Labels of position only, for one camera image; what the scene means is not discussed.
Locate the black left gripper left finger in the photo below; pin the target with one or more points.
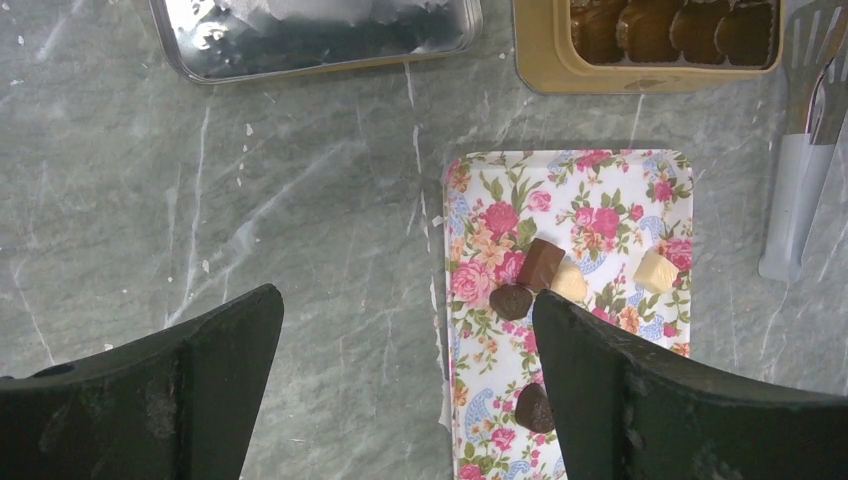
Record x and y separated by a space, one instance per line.
181 403

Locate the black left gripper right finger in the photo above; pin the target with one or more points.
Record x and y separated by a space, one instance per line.
626 408

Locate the floral rectangular tray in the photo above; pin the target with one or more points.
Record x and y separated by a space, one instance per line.
606 209

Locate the metal tongs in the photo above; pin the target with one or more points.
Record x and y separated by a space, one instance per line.
815 64

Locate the silver tin lid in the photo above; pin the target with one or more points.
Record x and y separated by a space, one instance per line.
217 42

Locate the gold chocolate tin box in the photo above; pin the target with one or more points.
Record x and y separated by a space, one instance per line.
644 46

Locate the dark chocolate lower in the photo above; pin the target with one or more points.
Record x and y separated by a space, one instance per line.
533 411

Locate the white round chocolate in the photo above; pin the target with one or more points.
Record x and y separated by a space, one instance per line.
569 282

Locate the white cube chocolate right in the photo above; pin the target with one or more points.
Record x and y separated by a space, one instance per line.
656 273

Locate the dark heart chocolate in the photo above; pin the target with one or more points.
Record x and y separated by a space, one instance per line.
511 302

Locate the dark rectangular chocolate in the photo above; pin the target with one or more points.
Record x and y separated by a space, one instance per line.
540 265

